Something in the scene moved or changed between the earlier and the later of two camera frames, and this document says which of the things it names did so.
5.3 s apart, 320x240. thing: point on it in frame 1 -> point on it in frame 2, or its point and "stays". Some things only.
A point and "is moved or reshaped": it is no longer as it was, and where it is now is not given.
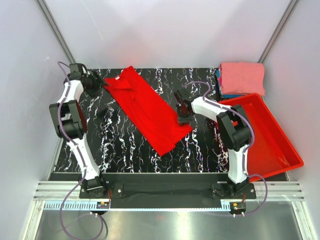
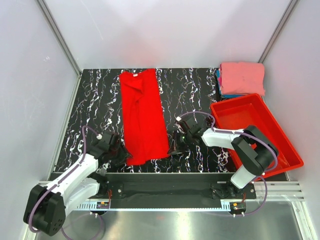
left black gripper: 97,81 -> 119,152
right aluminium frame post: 277,31 stays
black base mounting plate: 164,186 stays
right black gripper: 183,110 -> 178,141
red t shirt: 156,116 is moved or reshaped
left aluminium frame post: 56,31 stays
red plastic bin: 271,152 stays
